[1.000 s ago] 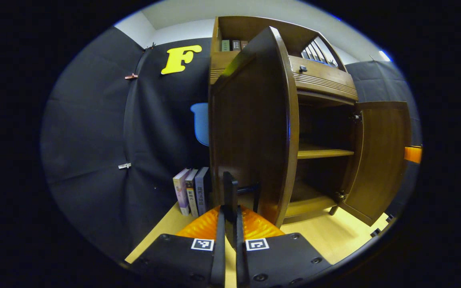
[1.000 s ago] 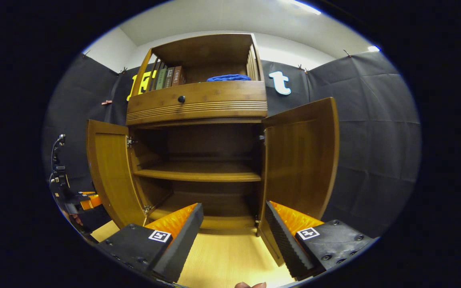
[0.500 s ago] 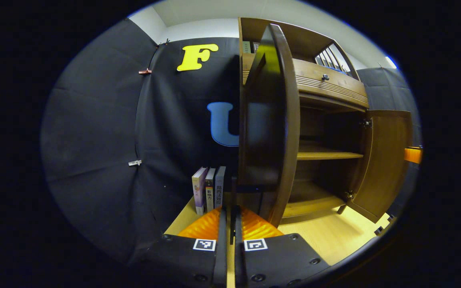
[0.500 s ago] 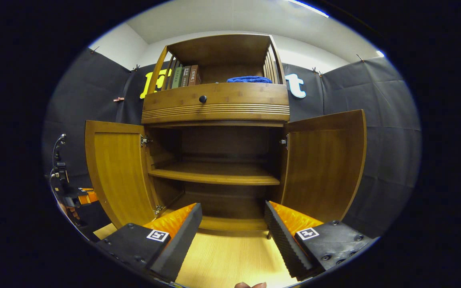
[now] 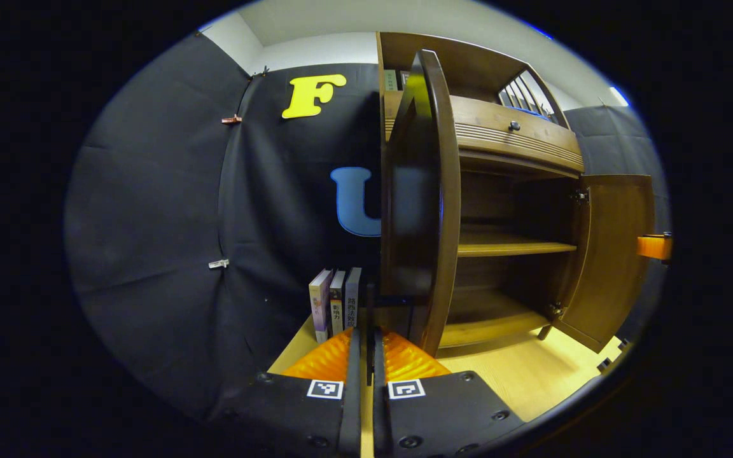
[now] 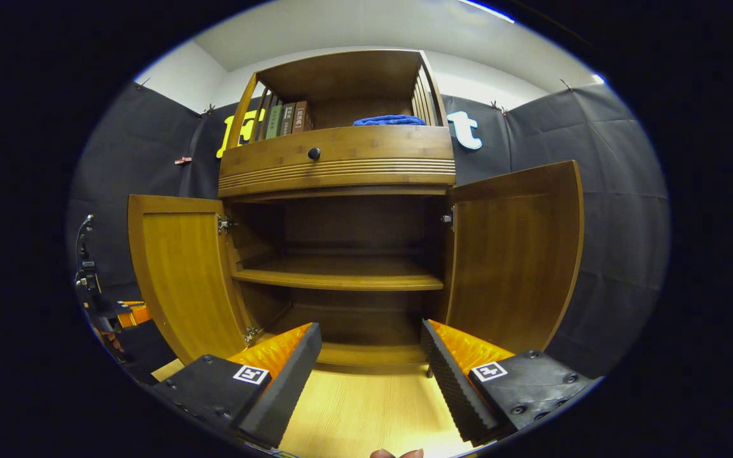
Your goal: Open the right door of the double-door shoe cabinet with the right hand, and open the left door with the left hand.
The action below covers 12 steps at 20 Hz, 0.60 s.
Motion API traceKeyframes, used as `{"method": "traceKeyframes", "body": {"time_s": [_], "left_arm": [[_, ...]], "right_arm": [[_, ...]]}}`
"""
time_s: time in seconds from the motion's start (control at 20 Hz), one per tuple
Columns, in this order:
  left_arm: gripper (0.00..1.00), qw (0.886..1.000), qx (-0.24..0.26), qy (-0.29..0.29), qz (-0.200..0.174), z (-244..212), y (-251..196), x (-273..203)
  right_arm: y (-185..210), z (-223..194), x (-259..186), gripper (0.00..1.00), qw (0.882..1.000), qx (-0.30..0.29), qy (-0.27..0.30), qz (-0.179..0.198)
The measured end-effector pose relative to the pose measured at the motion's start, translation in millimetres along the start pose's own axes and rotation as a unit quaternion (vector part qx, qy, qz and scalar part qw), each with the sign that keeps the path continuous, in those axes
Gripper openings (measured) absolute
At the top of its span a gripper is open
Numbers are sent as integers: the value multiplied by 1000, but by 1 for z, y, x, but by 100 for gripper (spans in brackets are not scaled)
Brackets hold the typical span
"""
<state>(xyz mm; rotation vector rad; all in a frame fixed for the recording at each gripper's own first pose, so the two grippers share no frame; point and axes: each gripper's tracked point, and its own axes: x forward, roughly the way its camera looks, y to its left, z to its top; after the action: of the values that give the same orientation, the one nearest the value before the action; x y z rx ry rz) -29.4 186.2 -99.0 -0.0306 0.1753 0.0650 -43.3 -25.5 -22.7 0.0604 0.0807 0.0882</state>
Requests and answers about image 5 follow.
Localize dark orange spine book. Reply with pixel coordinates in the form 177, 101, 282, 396
330, 270, 347, 337

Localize wooden cabinet drawer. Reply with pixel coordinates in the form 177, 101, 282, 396
384, 89, 585, 176

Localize pale purple cover book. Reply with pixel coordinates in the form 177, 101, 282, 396
309, 268, 334, 344

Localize light purple spine book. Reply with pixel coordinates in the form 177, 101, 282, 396
344, 267, 363, 330

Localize wooden double-door shoe cabinet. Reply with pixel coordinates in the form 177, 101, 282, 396
376, 32, 596, 349

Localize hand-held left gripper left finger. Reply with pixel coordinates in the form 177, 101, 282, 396
233, 328, 362, 458

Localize wooden inner cabinet shelf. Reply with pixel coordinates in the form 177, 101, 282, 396
457, 230, 578, 258

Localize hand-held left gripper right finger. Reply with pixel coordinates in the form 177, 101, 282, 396
373, 328, 525, 458

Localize wooden shoe cabinet door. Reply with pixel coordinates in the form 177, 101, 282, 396
365, 50, 461, 370
551, 174, 657, 354

